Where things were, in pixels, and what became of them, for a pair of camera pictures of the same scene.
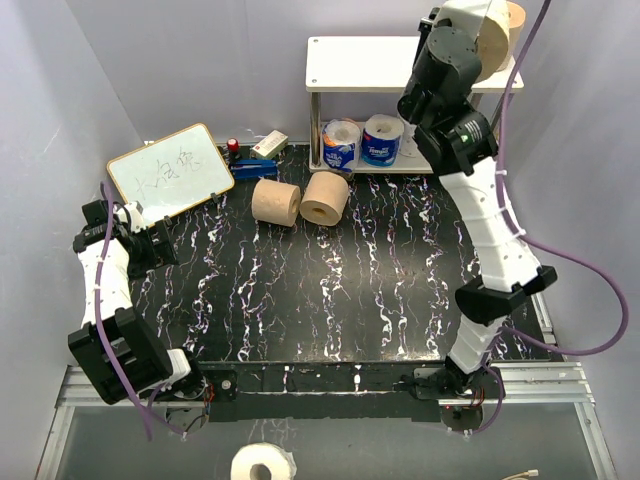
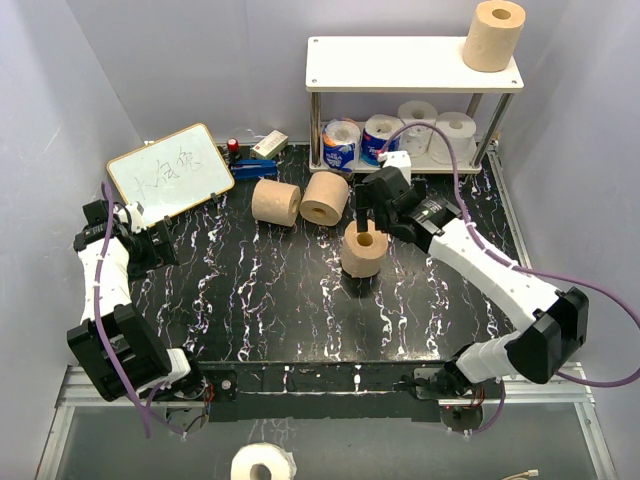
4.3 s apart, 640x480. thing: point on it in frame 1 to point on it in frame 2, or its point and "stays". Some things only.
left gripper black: [160, 254] stays
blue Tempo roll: [381, 140] stays
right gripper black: [425, 29] to [364, 203]
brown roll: [325, 198] stays
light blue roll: [341, 143] stays
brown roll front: [495, 43] to [363, 254]
